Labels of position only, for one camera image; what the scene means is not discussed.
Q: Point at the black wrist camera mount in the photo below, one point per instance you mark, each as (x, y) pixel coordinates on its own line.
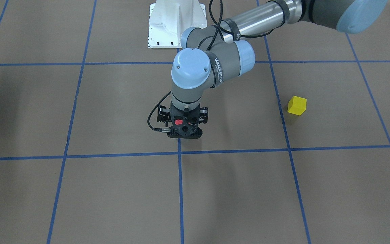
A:
(163, 115)

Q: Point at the white camera pedestal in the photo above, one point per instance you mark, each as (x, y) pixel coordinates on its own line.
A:
(168, 19)

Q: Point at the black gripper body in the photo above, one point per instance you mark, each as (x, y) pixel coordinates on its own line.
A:
(163, 114)

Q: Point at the red block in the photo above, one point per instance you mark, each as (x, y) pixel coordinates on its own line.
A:
(178, 121)

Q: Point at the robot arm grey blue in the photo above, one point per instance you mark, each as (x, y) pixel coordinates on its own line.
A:
(212, 55)

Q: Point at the yellow block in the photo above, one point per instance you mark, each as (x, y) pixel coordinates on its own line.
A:
(297, 105)

